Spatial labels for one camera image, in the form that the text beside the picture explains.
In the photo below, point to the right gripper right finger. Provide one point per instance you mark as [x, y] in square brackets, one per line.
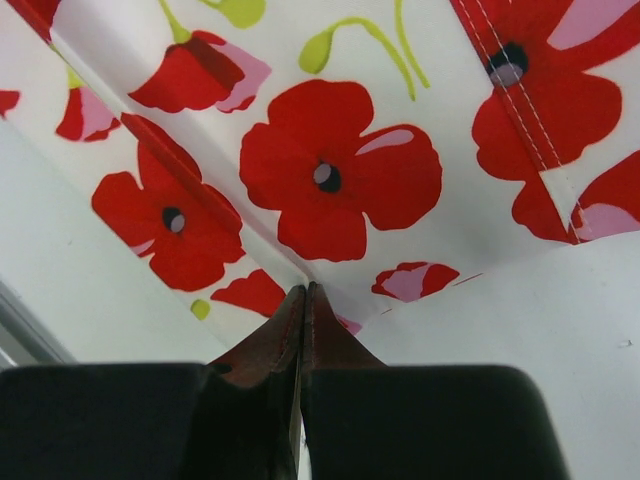
[364, 419]

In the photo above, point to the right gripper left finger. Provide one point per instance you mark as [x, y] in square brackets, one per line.
[234, 418]

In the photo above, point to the white red poppy skirt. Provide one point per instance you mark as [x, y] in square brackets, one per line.
[385, 149]

